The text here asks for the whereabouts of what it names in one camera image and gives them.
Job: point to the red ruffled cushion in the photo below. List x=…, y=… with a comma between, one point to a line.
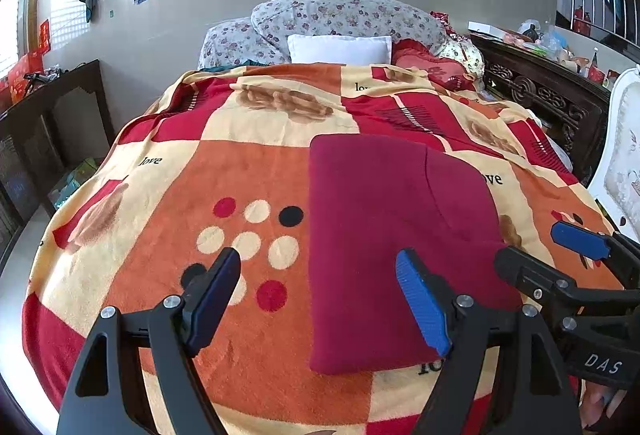
x=430, y=65

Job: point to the white ornate chair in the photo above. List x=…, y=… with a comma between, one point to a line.
x=622, y=155

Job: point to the dark wooden cabinet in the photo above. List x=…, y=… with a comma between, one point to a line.
x=70, y=77

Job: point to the pile of household clutter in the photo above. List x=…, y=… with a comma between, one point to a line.
x=545, y=42

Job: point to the pile of small dark tools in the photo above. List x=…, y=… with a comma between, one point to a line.
x=42, y=75

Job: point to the dark carved wooden headboard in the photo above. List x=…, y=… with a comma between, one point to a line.
x=550, y=100

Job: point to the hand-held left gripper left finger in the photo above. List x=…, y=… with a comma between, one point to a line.
x=212, y=310

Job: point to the large floral quilt pillow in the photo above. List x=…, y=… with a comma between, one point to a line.
x=350, y=15

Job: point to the red gift box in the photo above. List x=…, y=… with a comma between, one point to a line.
x=25, y=75

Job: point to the maroon fleece sweater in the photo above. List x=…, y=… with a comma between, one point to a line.
x=370, y=225

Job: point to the red wall decoration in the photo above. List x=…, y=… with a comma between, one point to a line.
x=45, y=36

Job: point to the red fire extinguisher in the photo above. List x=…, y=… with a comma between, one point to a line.
x=579, y=21

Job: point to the person's right hand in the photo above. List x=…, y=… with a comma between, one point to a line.
x=605, y=407

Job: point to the green cardboard box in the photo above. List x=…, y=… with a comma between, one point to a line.
x=75, y=177

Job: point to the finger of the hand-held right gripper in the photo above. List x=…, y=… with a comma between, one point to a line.
x=580, y=240
x=525, y=270

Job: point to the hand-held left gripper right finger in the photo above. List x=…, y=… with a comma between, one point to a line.
x=422, y=300

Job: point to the pale floral cushion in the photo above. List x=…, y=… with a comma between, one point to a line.
x=467, y=57

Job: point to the small floral pillow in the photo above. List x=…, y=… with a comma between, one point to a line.
x=230, y=45

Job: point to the white pillow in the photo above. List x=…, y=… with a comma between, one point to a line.
x=340, y=49

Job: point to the red orange checkered blanket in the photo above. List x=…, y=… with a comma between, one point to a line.
x=175, y=175

